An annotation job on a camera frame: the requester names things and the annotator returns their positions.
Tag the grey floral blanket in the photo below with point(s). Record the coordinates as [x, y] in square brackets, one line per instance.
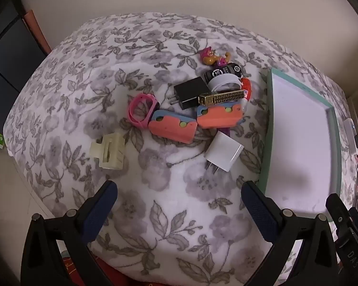
[182, 190]

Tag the dark cabinet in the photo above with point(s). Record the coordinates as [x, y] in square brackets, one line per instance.
[9, 56]

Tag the white charger plug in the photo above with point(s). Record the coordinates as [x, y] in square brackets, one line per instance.
[223, 150]

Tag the pink dog figure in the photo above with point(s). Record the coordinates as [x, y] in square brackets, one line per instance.
[210, 58]

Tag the orange marker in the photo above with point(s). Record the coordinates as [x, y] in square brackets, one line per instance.
[246, 88]

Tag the salmon and blue toy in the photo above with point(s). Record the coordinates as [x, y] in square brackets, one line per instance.
[170, 131]
[217, 119]

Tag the black charger plug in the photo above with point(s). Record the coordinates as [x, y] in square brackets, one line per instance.
[191, 92]

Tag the black toy car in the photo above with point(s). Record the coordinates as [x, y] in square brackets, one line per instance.
[223, 70]

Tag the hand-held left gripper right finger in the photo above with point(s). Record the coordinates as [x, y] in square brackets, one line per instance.
[261, 211]

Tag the purple pen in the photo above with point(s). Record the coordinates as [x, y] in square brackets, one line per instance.
[228, 131]

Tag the gold patterned lighter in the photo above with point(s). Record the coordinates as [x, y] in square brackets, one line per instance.
[223, 97]

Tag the teal shallow box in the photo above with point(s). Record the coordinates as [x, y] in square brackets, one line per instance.
[298, 143]

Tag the red cloth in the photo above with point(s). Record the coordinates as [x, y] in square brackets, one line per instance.
[122, 278]

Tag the cream hair claw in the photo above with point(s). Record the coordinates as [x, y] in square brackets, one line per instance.
[115, 155]

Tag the white band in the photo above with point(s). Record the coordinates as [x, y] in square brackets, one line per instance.
[223, 80]

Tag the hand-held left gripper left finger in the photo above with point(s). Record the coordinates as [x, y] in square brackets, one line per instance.
[98, 211]

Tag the white power strip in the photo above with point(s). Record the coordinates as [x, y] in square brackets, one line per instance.
[350, 134]

